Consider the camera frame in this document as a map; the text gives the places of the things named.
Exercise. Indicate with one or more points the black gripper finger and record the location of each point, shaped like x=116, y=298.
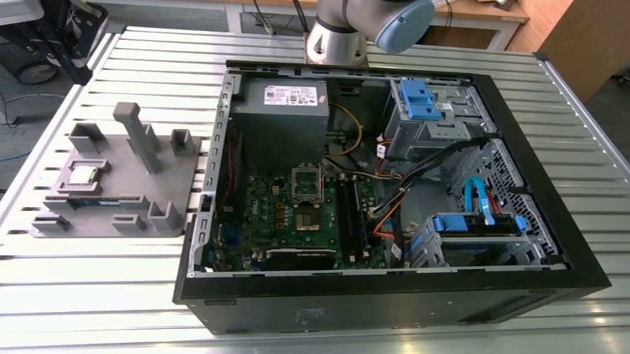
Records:
x=96, y=29
x=59, y=40

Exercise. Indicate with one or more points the silver CPU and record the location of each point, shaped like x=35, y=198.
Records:
x=83, y=176

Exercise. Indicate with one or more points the CPU socket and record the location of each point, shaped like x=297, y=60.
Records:
x=311, y=220

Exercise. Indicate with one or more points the grey parts rack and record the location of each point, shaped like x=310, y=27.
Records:
x=123, y=184

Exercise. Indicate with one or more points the RAM stick with blue label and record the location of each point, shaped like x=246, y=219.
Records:
x=98, y=203

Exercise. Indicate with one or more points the grey power supply unit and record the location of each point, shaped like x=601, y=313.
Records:
x=286, y=129

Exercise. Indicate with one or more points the green motherboard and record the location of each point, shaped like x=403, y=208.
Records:
x=275, y=236

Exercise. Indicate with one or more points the blue plastic drive latch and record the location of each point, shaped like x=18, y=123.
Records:
x=426, y=112
x=415, y=92

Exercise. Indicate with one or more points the black RAM slot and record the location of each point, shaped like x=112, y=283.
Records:
x=361, y=221
x=347, y=221

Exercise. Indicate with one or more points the black graphics card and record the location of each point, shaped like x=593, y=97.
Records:
x=301, y=260

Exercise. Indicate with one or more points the grey metal drive cage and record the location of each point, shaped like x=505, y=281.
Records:
x=443, y=136

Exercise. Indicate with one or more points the wooden desk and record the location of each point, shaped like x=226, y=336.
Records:
x=492, y=11

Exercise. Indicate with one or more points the empty blue disk carrier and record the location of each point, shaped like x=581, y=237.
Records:
x=418, y=249

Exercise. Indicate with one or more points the black PC case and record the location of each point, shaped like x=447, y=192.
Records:
x=345, y=313

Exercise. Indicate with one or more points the hard disk in blue carrier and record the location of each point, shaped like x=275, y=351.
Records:
x=492, y=223

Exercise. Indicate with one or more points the grey metal disk bay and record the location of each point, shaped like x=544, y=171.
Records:
x=482, y=240

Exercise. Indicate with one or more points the wooden cabinet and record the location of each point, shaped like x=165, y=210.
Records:
x=581, y=44

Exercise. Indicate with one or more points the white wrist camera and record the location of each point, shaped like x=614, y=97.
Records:
x=19, y=11

